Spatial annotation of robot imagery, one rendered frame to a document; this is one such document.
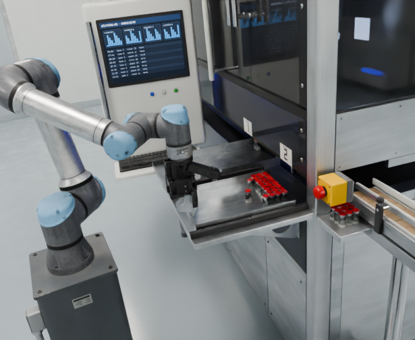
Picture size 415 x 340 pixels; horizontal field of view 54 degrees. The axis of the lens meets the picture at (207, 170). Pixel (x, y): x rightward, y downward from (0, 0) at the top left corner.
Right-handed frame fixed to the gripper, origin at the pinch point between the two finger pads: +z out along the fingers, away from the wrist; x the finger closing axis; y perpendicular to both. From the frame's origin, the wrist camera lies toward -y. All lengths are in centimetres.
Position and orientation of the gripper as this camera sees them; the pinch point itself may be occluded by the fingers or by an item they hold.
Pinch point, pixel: (194, 212)
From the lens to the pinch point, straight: 132.1
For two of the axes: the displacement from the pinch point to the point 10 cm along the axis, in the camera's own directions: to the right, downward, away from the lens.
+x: 3.0, 3.7, -8.8
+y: -9.5, 2.1, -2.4
